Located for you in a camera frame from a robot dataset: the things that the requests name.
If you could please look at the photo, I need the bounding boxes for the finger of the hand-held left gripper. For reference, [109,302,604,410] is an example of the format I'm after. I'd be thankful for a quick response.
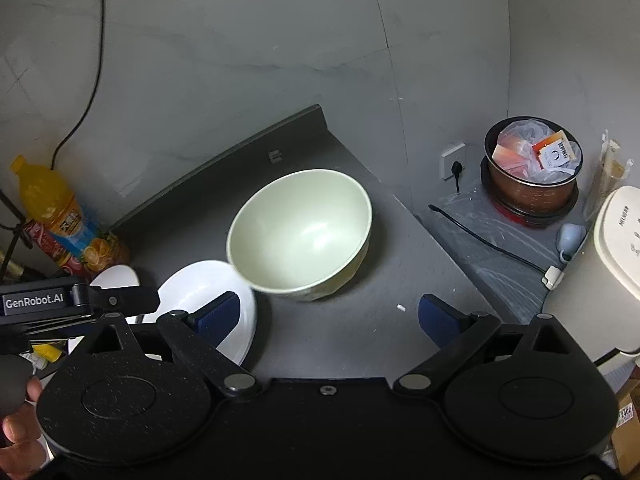
[75,283,162,315]

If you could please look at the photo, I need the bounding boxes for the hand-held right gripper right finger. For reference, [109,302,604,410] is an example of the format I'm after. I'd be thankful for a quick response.
[392,293,576,397]

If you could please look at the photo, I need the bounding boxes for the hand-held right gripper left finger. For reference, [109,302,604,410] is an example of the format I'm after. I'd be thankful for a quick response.
[80,291,261,398]

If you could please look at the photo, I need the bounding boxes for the white plate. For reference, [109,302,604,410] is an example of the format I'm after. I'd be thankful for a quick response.
[142,260,258,367]
[67,264,146,356]

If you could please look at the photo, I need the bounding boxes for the person's left hand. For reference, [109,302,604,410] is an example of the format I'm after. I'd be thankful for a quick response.
[0,376,51,480]

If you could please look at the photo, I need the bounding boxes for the yellow packet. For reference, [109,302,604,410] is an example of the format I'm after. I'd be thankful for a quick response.
[20,342,65,371]

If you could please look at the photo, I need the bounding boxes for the red snack can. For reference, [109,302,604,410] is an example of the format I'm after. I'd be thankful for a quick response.
[22,219,93,281]

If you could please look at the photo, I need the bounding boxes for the orange juice bottle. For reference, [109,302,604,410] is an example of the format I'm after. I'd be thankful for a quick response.
[11,154,132,271]

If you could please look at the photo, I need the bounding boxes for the red cooker base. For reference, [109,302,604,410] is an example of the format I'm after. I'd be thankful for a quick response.
[481,160,581,231]

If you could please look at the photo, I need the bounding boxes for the pale blue cup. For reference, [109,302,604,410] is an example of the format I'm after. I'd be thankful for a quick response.
[556,222,587,263]

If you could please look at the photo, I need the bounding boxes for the white rice cooker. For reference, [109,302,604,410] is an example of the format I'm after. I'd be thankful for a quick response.
[542,186,640,366]

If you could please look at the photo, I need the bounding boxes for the trash bin with wrappers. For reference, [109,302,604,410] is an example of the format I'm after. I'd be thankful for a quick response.
[482,116,584,213]

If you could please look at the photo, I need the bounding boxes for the plastic bag of packets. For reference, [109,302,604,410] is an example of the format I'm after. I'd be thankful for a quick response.
[492,119,582,183]

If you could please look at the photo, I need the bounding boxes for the cardboard box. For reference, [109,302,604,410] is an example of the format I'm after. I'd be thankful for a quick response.
[609,392,640,476]

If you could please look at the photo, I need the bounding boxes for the wrapped chopsticks bundle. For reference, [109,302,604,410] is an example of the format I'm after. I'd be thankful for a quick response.
[585,130,636,221]

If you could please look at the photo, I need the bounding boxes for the black power cable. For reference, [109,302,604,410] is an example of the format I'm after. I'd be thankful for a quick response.
[428,203,548,273]

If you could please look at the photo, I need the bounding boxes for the white wall socket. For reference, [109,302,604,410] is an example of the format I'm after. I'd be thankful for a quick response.
[440,142,468,193]

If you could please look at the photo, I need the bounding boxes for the black wall cable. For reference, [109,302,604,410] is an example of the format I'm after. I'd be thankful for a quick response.
[50,0,106,171]

